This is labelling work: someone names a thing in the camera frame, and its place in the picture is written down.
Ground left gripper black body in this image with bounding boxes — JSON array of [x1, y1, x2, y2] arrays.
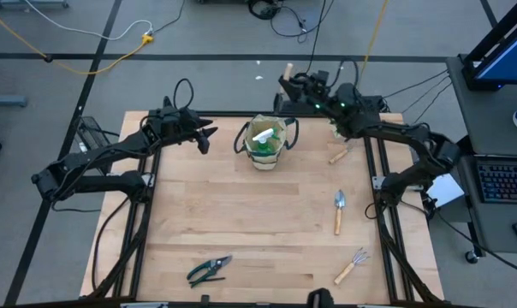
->
[[145, 96, 211, 155]]

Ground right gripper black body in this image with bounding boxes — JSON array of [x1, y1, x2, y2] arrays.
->
[[298, 69, 330, 107]]

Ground square-blade trowel wooden handle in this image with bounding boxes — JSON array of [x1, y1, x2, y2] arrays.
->
[[278, 62, 294, 95]]

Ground green spray bottle white head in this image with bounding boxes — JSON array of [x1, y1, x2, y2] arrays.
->
[[250, 127, 285, 156]]

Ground hand fork wooden handle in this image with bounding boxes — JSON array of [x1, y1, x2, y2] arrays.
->
[[329, 145, 354, 165]]

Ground green-handled pruning shears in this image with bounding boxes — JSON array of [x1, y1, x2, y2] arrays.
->
[[186, 254, 234, 289]]

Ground pointed trowel wooden handle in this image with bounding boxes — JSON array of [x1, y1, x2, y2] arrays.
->
[[333, 189, 348, 236]]

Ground hand rake wooden handle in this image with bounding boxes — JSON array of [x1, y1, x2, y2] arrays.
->
[[333, 246, 370, 286]]

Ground beige green-trimmed gardening bag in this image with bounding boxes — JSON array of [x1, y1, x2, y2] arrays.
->
[[233, 113, 300, 171]]

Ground black perforated metal box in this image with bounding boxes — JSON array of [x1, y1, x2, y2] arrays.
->
[[273, 93, 388, 115]]

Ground grey computer desk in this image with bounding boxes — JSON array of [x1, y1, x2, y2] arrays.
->
[[419, 54, 517, 264]]

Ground white paper sheet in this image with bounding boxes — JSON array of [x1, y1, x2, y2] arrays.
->
[[425, 173, 466, 210]]

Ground computer monitor on black stand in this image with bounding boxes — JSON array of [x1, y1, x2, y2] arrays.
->
[[461, 0, 517, 92]]

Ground backlit computer keyboard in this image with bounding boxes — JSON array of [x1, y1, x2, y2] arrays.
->
[[476, 160, 517, 204]]

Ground black aluminium table frame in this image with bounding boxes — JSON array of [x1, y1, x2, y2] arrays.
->
[[86, 96, 446, 307]]

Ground black looped cable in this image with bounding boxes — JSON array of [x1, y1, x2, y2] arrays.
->
[[300, 0, 328, 80]]

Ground tangled black cable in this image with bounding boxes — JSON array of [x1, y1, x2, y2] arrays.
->
[[269, 0, 336, 44]]

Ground hanging yellow cable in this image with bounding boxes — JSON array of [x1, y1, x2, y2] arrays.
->
[[357, 0, 390, 82]]

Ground coiled black cable bundle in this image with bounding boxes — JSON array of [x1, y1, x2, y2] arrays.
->
[[246, 0, 285, 21]]

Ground black wire mesh box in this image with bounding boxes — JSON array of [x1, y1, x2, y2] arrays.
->
[[74, 115, 114, 154]]

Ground yellow extension cable with plug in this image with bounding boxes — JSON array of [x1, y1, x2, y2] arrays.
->
[[0, 6, 155, 76]]

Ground thin black cable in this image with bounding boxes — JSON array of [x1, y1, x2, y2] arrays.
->
[[383, 69, 449, 99], [401, 74, 451, 116], [405, 82, 453, 133]]

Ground white floor cable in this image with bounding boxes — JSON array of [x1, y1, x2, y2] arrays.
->
[[24, 0, 154, 42]]

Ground thick black floor cable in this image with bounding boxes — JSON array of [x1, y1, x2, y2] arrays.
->
[[436, 210, 517, 278]]

